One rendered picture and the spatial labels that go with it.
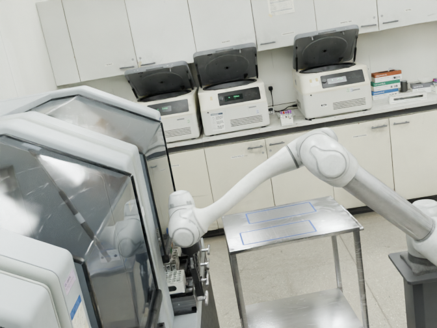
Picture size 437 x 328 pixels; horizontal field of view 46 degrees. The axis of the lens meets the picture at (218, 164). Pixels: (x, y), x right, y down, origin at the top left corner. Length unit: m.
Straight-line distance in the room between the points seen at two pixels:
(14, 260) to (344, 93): 3.61
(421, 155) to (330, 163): 2.92
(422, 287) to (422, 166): 2.45
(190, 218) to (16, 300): 1.01
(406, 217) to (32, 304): 1.40
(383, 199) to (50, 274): 1.25
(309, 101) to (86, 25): 1.96
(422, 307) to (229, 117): 2.43
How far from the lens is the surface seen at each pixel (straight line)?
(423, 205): 2.21
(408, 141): 4.55
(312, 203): 2.74
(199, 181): 4.36
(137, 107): 2.47
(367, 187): 1.86
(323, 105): 4.30
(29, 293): 0.91
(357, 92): 4.35
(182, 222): 1.79
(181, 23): 4.45
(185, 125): 4.25
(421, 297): 2.33
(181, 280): 2.08
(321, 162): 1.73
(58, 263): 1.01
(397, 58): 5.07
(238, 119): 4.24
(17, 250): 1.02
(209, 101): 4.25
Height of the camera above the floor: 1.81
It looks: 15 degrees down
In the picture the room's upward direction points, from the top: 10 degrees counter-clockwise
